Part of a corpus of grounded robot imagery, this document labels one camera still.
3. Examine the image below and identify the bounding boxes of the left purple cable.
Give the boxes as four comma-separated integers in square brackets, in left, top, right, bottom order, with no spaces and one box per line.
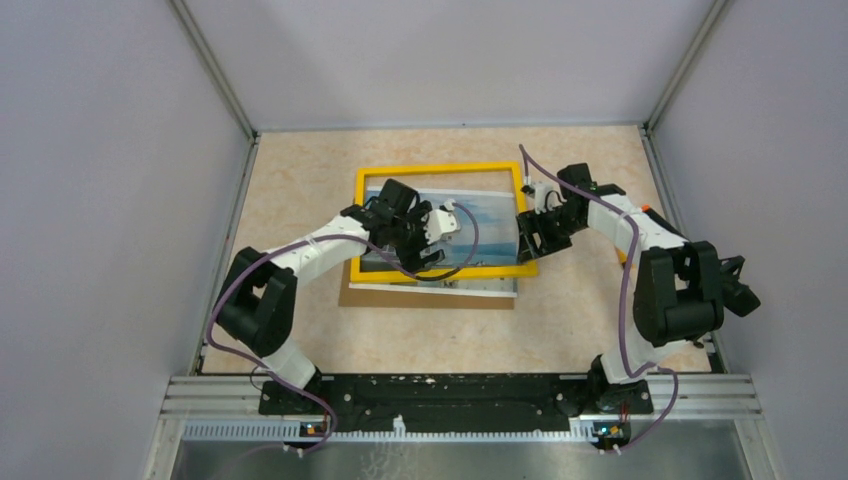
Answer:
[205,201,482,458]

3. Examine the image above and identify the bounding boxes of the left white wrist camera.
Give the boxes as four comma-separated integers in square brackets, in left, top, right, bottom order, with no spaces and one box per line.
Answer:
[424,199,461,245]

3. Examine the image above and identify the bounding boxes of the building and sky photo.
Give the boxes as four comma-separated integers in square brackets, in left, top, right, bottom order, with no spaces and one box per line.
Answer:
[348,189,518,299]

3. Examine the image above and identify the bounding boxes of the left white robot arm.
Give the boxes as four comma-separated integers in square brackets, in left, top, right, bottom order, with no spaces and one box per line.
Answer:
[211,179,461,414]

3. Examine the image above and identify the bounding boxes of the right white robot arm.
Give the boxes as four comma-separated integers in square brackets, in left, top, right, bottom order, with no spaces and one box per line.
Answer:
[516,163,724,412]

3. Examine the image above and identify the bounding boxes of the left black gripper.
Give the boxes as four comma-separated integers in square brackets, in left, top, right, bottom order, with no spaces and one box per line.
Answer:
[389,201,445,276]

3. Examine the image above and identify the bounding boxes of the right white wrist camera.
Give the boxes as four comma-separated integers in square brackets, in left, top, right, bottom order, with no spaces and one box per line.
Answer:
[521,177,563,214]

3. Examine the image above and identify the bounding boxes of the aluminium front rail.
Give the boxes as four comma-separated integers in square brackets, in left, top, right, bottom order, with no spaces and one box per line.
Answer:
[159,374,764,420]

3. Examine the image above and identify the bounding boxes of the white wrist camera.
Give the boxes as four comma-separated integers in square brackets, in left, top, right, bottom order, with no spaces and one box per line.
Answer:
[424,199,461,245]
[521,177,563,214]

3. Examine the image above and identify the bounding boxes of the yellow picture frame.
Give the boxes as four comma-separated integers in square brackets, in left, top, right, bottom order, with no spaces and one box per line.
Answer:
[349,160,540,285]

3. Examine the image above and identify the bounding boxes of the brown frame backing board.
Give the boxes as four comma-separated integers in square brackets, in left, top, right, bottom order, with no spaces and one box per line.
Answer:
[338,264,518,310]

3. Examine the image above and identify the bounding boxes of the white cable duct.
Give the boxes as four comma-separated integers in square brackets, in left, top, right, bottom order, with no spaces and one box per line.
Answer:
[182,418,596,444]

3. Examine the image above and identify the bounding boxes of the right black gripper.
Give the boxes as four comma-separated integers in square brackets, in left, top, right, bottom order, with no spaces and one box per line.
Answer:
[517,205,585,265]

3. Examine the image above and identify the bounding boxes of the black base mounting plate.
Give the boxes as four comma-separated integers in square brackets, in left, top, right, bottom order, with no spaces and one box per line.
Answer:
[258,373,654,433]

